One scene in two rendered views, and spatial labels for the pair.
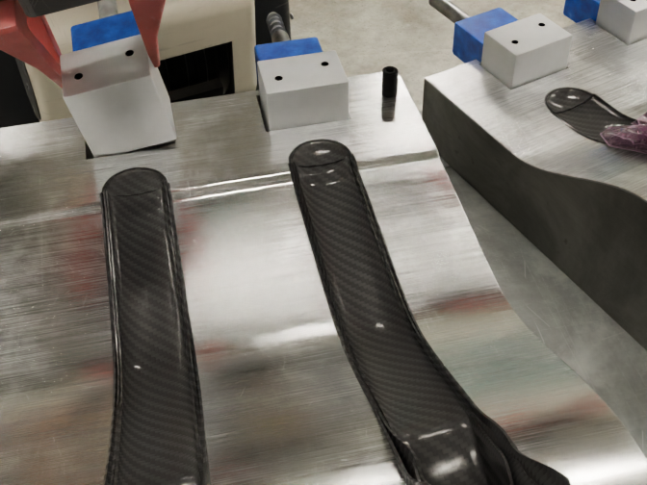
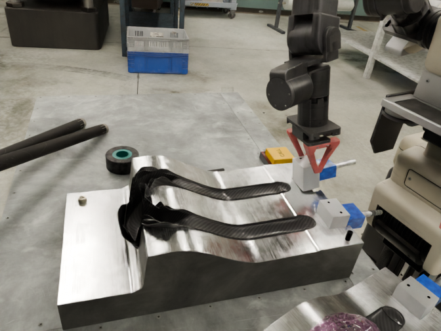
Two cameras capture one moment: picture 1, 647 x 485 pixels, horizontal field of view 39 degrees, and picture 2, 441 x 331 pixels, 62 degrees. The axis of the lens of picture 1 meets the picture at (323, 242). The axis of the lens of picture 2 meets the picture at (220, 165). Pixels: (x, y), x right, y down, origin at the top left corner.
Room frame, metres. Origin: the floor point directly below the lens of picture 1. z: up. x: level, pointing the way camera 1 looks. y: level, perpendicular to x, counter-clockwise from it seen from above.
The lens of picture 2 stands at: (0.17, -0.49, 1.33)
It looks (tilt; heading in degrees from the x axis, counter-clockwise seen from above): 33 degrees down; 81
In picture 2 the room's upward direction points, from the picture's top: 6 degrees clockwise
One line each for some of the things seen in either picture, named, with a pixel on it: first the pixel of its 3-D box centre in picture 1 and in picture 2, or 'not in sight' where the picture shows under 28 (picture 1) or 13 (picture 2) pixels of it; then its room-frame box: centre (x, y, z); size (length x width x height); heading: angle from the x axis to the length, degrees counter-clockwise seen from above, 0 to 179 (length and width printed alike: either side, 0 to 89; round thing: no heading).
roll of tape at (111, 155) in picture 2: not in sight; (122, 159); (0.05, 0.30, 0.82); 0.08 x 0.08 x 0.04
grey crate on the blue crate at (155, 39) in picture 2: not in sight; (157, 40); (-0.02, 3.38, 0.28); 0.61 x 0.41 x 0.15; 4
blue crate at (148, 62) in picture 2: not in sight; (157, 57); (-0.02, 3.38, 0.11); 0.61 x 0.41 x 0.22; 4
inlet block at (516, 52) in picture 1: (483, 36); (428, 289); (0.60, -0.13, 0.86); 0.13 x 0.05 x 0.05; 28
